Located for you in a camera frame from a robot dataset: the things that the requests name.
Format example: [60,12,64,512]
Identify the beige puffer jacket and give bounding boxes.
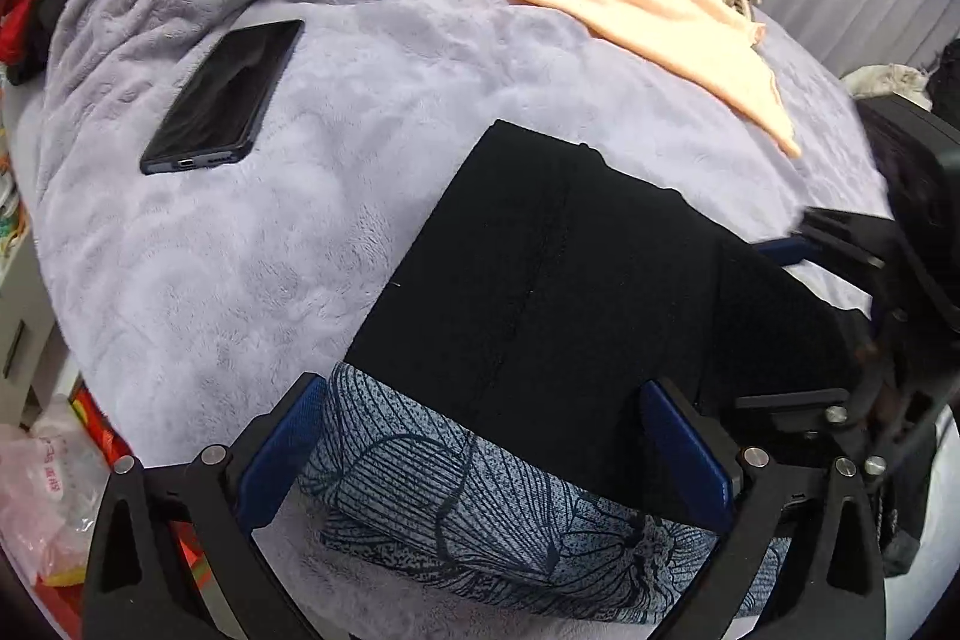
[840,64,932,103]

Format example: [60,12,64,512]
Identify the grey fleece blanket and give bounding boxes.
[30,0,893,640]

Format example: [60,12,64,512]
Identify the black smartphone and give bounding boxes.
[140,19,305,176]

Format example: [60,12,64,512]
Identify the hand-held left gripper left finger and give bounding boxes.
[82,372,327,640]

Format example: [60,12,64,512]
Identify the clear plastic bag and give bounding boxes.
[0,396,115,585]

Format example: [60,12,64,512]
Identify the black clothing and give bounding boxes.
[4,0,85,86]

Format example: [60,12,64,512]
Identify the black pants with patterned waistband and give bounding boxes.
[300,119,863,626]

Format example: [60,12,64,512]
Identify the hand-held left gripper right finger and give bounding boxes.
[641,377,890,640]

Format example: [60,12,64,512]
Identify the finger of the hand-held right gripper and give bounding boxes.
[733,387,856,420]
[754,206,897,285]

